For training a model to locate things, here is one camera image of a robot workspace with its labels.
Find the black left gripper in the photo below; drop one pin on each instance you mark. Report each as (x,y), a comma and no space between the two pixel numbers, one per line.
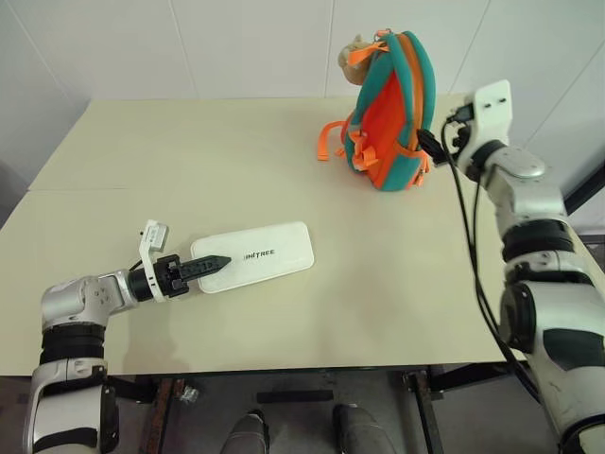
(170,280)

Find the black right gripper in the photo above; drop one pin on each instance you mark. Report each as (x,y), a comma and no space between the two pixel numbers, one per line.
(461,139)

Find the orange and teal backpack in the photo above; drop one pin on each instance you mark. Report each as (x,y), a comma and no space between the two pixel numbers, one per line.
(392,118)

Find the white printed box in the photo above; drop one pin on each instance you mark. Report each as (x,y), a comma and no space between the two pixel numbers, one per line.
(274,246)

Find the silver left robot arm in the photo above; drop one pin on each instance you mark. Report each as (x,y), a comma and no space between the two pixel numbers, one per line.
(71,298)

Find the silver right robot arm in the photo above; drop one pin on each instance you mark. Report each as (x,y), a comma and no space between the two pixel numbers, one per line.
(534,198)

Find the tan plush toy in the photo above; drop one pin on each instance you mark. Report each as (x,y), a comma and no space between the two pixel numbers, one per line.
(352,71)

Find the small clear crumpled wrapper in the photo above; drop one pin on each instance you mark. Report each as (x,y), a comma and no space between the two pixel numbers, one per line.
(189,395)

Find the rusty metal table leg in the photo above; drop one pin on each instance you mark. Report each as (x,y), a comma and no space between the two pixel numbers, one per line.
(163,416)

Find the black flat rectangular bar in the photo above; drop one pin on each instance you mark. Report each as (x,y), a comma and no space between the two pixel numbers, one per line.
(293,396)

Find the dark rounded shape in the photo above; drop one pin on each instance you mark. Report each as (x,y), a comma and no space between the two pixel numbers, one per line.
(361,428)
(246,432)

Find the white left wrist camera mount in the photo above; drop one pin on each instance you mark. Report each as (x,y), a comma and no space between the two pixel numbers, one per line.
(153,234)

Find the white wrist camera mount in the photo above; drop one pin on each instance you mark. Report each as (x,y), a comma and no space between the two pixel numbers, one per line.
(494,118)
(153,234)

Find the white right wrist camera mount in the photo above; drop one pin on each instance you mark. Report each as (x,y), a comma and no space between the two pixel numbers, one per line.
(494,118)

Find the black metal table frame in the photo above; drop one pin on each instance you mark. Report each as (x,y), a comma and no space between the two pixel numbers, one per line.
(425,402)

